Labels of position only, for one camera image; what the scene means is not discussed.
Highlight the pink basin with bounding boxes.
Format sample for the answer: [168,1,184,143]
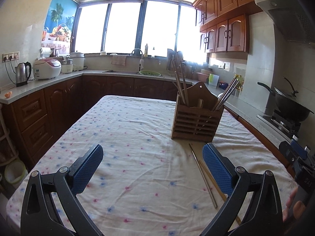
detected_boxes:
[196,70,213,82]

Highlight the green colander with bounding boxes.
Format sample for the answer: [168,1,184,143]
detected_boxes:
[139,70,162,77]

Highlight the large kitchen window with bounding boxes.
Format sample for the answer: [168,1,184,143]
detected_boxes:
[73,0,210,65]

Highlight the dish rack with cutting boards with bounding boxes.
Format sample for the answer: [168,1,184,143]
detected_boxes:
[166,48,187,72]

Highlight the gas stove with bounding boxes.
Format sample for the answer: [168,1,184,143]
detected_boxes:
[257,109,302,141]

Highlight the kitchen sink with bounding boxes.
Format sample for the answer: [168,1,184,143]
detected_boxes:
[103,70,165,77]

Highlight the small white food steamer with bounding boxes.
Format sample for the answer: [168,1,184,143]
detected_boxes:
[61,56,74,74]

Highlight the wooden utensil holder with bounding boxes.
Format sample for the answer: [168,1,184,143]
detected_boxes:
[171,81,224,143]

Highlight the dark wooden base cabinets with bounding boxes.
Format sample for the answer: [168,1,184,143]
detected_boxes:
[0,75,195,168]

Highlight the clear plastic measuring cup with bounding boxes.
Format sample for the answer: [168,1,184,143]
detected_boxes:
[208,73,220,88]

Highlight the pink and white rice cooker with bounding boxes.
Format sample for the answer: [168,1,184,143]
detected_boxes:
[33,58,62,80]

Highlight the steel range hood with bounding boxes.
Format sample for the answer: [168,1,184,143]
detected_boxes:
[254,0,315,50]

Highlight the person's right hand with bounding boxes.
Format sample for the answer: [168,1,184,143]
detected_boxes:
[283,188,307,223]

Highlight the pink dish cloth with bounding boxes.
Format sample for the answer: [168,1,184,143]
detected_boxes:
[110,55,127,66]

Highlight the chrome faucet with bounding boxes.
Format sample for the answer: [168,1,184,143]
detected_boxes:
[130,48,144,73]

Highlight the steel electric kettle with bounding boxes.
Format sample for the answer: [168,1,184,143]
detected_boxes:
[14,61,32,87]

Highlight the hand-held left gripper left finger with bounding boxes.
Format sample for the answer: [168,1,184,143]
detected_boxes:
[20,144,104,236]

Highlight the tropical fruit wall poster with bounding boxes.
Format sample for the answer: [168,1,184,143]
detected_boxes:
[40,0,78,49]

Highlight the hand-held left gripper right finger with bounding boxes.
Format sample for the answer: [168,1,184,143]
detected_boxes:
[200,143,284,236]

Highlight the black wok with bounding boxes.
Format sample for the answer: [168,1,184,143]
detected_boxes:
[257,77,311,123]

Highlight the metal chopstick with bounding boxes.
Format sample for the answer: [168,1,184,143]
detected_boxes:
[213,77,235,111]
[188,143,218,208]
[218,80,241,112]
[215,75,238,111]

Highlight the cooking oil bottles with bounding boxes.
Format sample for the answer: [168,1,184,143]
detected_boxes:
[234,74,245,89]

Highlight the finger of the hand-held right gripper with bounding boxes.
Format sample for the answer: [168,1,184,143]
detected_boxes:
[291,141,315,168]
[279,141,300,165]

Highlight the floral white tablecloth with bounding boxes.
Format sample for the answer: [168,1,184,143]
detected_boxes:
[6,95,299,236]

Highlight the wall outlet strip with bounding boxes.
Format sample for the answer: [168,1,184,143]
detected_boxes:
[2,51,20,63]

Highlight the white trash bin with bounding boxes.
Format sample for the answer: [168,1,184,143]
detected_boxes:
[4,159,28,190]

